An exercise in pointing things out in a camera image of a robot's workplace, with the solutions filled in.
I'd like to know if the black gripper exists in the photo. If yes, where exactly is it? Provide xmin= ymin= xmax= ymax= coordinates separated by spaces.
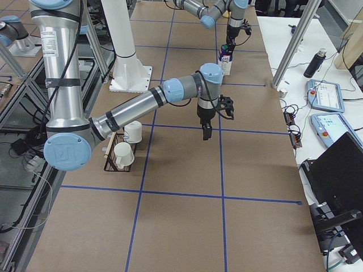
xmin=197 ymin=105 xmax=216 ymax=141
xmin=226 ymin=27 xmax=240 ymax=54

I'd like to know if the blue white milk carton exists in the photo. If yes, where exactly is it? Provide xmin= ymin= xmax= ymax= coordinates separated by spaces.
xmin=218 ymin=44 xmax=233 ymax=75

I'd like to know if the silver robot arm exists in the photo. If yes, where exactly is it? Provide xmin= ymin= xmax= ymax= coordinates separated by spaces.
xmin=173 ymin=0 xmax=252 ymax=56
xmin=29 ymin=1 xmax=227 ymax=171

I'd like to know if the white cup on rack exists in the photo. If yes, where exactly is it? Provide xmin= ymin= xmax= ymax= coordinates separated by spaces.
xmin=124 ymin=121 xmax=142 ymax=143

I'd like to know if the white cup upside down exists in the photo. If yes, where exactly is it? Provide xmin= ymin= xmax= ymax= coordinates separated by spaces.
xmin=113 ymin=142 xmax=134 ymax=169

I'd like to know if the black water bottle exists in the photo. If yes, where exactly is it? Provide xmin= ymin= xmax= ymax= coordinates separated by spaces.
xmin=303 ymin=48 xmax=327 ymax=78

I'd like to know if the upper teach pendant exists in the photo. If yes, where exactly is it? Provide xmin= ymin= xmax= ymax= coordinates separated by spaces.
xmin=306 ymin=79 xmax=345 ymax=113

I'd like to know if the teach pendant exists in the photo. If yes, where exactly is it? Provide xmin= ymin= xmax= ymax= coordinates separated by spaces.
xmin=306 ymin=79 xmax=345 ymax=113
xmin=310 ymin=112 xmax=354 ymax=147

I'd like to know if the lower teach pendant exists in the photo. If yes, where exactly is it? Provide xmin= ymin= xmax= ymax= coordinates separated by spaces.
xmin=310 ymin=112 xmax=354 ymax=147

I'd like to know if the black laptop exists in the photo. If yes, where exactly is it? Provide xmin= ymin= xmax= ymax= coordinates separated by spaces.
xmin=302 ymin=132 xmax=362 ymax=212

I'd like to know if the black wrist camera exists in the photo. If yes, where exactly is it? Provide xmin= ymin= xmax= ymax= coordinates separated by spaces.
xmin=240 ymin=19 xmax=252 ymax=36
xmin=216 ymin=95 xmax=234 ymax=120

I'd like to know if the black cable hub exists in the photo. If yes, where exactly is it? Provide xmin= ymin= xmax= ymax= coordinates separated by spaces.
xmin=284 ymin=112 xmax=296 ymax=126
xmin=288 ymin=129 xmax=302 ymax=150

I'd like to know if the aluminium frame post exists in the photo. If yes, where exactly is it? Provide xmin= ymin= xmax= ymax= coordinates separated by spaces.
xmin=272 ymin=0 xmax=321 ymax=89

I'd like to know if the black wire cup rack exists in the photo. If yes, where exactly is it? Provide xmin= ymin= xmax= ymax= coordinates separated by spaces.
xmin=104 ymin=132 xmax=137 ymax=172

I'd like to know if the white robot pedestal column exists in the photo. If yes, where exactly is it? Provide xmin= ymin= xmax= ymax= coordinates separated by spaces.
xmin=102 ymin=0 xmax=153 ymax=92

